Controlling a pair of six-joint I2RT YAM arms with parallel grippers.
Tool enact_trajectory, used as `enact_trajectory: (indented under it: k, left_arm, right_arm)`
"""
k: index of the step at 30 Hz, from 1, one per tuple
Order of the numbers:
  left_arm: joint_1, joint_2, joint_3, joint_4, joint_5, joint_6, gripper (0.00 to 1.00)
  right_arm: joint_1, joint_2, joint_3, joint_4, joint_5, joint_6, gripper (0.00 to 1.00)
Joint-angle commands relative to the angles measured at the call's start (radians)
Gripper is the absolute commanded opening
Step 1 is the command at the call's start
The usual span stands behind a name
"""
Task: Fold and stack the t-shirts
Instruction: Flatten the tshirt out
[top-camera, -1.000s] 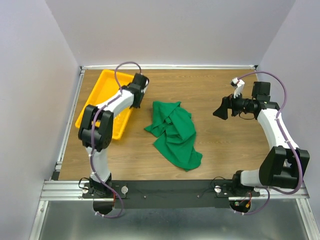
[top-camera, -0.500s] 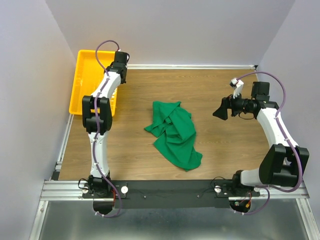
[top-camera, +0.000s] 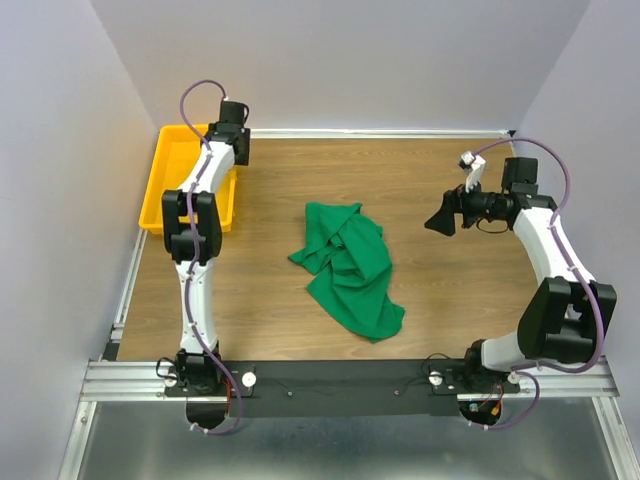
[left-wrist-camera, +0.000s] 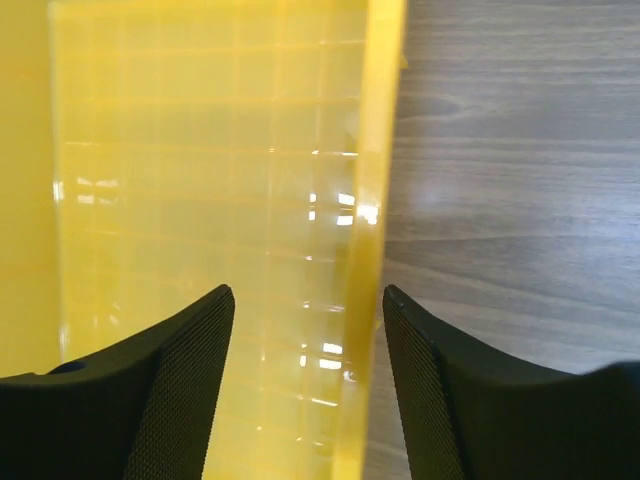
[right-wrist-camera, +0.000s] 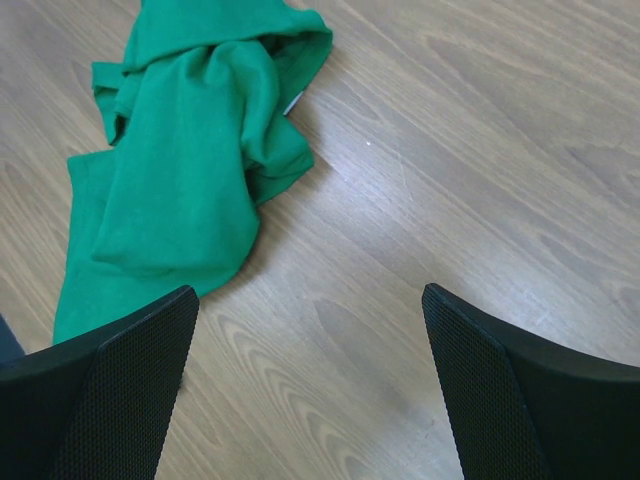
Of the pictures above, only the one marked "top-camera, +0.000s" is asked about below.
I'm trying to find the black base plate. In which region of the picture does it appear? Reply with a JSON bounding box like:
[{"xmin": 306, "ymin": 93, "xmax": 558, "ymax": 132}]
[{"xmin": 156, "ymin": 353, "xmax": 520, "ymax": 430}]

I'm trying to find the green t shirt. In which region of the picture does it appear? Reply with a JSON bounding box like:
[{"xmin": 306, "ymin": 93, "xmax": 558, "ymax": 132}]
[{"xmin": 289, "ymin": 202, "xmax": 405, "ymax": 343}]

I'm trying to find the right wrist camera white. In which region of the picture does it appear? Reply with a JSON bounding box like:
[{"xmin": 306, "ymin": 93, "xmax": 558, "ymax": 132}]
[{"xmin": 458, "ymin": 151, "xmax": 486, "ymax": 193}]

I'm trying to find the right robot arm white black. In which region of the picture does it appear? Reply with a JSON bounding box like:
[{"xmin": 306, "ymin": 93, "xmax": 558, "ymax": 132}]
[{"xmin": 425, "ymin": 152, "xmax": 617, "ymax": 392}]

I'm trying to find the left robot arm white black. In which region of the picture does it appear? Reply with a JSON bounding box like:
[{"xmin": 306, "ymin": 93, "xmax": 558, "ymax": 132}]
[{"xmin": 161, "ymin": 98, "xmax": 250, "ymax": 395}]

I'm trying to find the aluminium front rail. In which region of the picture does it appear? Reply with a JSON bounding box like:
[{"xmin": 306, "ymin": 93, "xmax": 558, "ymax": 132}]
[{"xmin": 80, "ymin": 359, "xmax": 619, "ymax": 402}]

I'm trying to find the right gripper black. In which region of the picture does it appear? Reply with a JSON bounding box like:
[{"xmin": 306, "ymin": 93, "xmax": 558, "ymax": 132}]
[{"xmin": 423, "ymin": 173, "xmax": 504, "ymax": 236}]

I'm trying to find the aluminium right side rail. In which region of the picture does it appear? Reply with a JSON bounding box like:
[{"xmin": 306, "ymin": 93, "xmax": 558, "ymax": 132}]
[{"xmin": 592, "ymin": 397, "xmax": 640, "ymax": 480}]

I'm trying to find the yellow plastic tray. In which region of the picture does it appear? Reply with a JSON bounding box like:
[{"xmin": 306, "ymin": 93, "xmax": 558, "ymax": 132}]
[{"xmin": 139, "ymin": 125, "xmax": 237, "ymax": 235}]

